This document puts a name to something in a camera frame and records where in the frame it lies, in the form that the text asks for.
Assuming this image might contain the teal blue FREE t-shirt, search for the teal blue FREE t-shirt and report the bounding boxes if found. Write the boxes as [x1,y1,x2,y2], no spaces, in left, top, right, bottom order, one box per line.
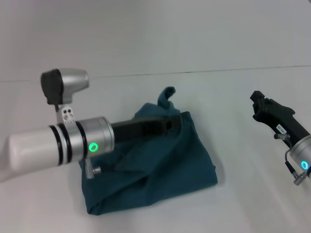
[78,86,219,216]

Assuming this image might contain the left arm connector cable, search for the left arm connector cable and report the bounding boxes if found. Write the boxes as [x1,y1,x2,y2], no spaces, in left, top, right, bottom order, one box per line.
[84,157,102,181]

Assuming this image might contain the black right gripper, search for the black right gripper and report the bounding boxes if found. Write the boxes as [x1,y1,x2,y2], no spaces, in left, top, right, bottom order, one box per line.
[249,90,311,149]

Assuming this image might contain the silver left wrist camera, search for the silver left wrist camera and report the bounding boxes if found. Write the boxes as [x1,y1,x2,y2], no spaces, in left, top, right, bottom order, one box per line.
[39,68,90,127]

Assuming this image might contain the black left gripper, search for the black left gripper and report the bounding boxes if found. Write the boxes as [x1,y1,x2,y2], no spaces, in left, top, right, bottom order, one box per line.
[110,113,182,147]

